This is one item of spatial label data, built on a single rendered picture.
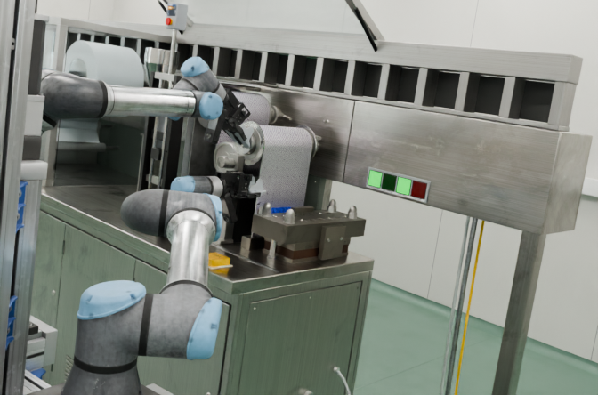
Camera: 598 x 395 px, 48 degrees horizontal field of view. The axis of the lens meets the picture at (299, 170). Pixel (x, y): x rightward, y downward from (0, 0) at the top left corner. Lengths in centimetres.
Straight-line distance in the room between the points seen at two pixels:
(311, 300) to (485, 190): 64
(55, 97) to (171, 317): 68
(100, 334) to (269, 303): 85
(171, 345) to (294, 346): 96
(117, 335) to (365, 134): 132
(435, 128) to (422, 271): 293
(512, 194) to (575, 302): 254
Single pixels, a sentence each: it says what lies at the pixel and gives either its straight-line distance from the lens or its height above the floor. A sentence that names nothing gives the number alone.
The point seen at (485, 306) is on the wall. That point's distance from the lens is 481.
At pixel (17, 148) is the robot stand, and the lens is 128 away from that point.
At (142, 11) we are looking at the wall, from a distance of 778.
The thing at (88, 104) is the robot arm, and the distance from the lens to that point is 171.
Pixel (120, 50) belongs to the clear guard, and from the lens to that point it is 307.
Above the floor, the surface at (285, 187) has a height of 111.
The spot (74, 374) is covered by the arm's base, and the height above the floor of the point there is 89.
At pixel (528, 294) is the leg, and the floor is 92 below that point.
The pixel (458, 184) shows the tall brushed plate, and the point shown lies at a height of 123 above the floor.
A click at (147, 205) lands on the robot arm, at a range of 163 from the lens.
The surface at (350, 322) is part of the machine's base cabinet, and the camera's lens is 238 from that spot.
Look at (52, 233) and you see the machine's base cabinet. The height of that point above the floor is 75.
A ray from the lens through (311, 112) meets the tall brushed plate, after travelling 251.
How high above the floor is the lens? 147
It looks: 7 degrees down
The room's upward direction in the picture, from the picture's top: 8 degrees clockwise
